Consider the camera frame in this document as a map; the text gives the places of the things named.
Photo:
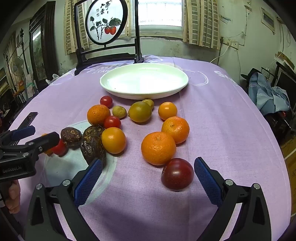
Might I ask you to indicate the small smooth orange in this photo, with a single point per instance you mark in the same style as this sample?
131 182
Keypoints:
113 140
167 110

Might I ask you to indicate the black monitor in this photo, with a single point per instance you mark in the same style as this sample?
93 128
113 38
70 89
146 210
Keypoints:
288 80

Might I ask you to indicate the purple printed tablecloth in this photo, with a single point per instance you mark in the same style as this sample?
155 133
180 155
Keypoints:
231 139

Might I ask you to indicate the standing fan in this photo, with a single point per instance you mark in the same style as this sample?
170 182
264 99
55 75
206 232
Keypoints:
16 67

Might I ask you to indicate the small yellow-green kumquat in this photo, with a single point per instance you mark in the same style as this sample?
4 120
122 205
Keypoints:
149 102
119 112

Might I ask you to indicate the person's left hand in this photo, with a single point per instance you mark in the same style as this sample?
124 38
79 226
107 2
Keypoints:
13 197

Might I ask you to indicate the red cherry tomato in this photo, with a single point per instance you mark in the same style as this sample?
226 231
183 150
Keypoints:
106 101
112 122
59 148

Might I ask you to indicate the black smartphone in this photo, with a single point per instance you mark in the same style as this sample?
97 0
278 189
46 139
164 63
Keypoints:
29 118

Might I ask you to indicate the dark wooden cabinet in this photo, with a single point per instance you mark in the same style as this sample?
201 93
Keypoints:
42 46

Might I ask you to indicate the wrinkled brown passion fruit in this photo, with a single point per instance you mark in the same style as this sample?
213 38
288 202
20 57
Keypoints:
93 150
71 136
93 131

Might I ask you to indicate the dark red plum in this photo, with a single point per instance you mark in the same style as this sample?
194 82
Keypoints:
177 174

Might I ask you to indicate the window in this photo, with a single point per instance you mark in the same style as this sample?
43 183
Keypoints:
159 14

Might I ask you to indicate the blue clothes pile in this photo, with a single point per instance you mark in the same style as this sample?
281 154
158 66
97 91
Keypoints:
270 95

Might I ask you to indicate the white wall socket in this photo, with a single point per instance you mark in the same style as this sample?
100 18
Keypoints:
230 42

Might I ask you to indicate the wall electrical box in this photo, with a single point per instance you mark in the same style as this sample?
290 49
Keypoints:
268 19

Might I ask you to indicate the greenish yellow mandarin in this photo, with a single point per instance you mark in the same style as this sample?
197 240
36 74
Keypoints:
140 111

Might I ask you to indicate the white round plate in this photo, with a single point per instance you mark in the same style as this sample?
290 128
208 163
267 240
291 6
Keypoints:
143 81

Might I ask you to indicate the round painted screen black stand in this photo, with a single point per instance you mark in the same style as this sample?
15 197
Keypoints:
105 20

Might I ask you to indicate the orange mandarin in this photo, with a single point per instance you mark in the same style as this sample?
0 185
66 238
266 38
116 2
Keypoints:
98 114
158 148
175 129

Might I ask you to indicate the beige checked curtain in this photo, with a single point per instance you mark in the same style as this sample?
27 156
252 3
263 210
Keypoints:
201 23
69 27

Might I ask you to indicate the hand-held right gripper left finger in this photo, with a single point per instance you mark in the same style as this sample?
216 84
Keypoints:
89 183

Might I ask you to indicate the white plastic bag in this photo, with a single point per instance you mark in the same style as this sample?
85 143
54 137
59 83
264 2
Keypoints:
53 79

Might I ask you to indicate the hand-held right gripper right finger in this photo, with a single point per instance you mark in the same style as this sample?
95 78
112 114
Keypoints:
208 183

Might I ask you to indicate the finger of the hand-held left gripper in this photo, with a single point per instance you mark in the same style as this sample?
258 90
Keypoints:
46 140
23 132

